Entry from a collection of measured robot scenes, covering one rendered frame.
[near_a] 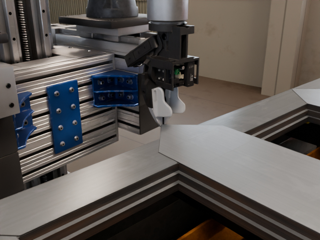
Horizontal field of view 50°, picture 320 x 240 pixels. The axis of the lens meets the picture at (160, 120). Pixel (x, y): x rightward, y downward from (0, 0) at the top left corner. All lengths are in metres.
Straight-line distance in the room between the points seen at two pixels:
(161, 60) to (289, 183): 0.30
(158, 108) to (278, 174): 0.26
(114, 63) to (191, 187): 0.53
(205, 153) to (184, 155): 0.04
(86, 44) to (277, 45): 2.90
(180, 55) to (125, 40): 0.36
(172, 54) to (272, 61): 3.21
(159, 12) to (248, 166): 0.30
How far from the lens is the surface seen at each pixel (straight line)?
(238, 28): 4.22
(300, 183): 0.56
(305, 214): 0.49
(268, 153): 0.63
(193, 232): 0.64
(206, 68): 4.51
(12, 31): 0.93
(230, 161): 0.59
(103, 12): 1.00
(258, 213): 0.50
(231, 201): 0.51
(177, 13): 0.63
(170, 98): 0.71
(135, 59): 0.72
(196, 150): 0.61
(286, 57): 3.76
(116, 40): 0.98
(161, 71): 0.66
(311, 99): 0.96
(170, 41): 0.64
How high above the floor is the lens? 1.13
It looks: 22 degrees down
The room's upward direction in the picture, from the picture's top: straight up
